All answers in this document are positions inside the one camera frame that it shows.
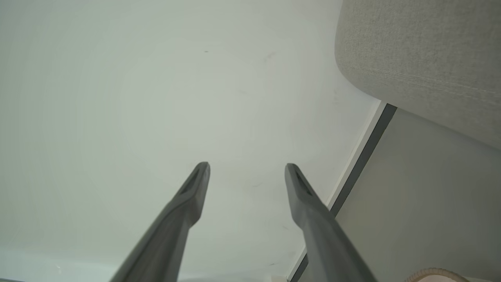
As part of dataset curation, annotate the grey fabric sofa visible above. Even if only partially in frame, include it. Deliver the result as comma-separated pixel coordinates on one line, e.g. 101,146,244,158
335,0,501,151

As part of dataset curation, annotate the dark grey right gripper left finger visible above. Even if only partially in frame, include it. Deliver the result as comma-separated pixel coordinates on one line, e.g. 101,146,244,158
110,162,211,282

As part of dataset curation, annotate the cream laundry basket brown rim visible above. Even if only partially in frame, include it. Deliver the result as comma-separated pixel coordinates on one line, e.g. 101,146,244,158
405,268,470,282

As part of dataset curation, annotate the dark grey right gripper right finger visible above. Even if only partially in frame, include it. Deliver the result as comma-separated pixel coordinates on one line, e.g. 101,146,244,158
285,163,378,282

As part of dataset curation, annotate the black and white baseboard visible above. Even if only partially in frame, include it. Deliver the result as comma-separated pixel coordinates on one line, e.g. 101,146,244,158
288,101,398,282

